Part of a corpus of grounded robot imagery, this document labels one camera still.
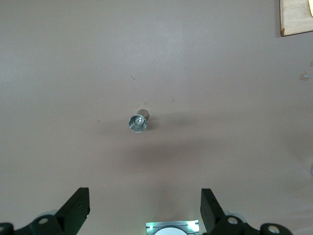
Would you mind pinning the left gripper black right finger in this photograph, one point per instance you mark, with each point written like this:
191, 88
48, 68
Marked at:
211, 210

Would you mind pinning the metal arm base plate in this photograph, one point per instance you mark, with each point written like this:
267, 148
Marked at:
193, 226

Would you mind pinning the wooden cutting board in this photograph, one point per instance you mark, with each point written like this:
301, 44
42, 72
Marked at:
293, 22

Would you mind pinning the steel double jigger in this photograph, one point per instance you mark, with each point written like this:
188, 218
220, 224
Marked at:
138, 123

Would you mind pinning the wet liquid stain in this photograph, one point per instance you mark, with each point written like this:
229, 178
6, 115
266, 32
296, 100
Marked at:
304, 76

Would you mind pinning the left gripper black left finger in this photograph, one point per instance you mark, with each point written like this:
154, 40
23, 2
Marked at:
73, 210

